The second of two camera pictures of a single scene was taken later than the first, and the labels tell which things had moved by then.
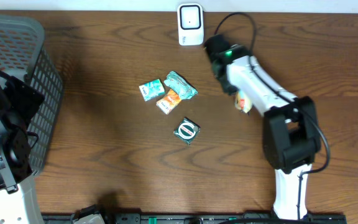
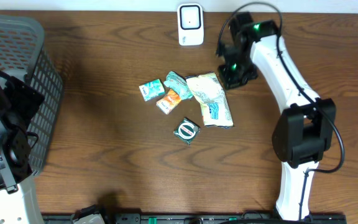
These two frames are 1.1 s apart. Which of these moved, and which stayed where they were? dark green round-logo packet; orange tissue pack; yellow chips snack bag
Moved: yellow chips snack bag
Stayed: dark green round-logo packet; orange tissue pack
